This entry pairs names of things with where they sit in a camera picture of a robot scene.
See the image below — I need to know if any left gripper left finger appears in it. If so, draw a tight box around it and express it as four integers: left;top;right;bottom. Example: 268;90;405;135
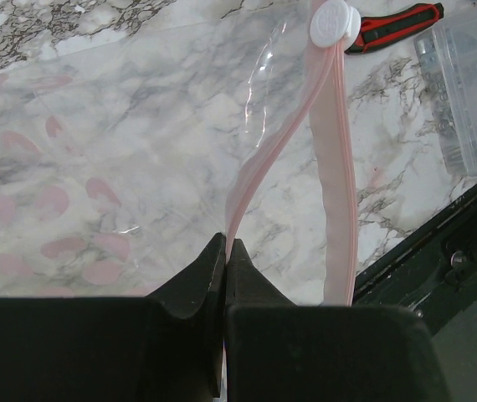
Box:
0;234;226;401

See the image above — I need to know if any clear plastic screw box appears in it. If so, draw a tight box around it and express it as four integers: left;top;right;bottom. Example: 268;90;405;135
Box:
414;8;477;177

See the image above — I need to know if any red black utility knife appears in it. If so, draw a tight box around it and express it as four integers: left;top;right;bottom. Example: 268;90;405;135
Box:
345;3;444;55

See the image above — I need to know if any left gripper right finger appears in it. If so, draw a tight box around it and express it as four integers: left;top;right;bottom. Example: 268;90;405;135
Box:
225;240;451;401

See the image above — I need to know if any clear pink zip top bag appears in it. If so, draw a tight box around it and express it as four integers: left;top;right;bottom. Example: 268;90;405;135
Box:
0;1;361;305

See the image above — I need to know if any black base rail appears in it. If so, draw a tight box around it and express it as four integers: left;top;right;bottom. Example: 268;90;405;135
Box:
353;184;477;333

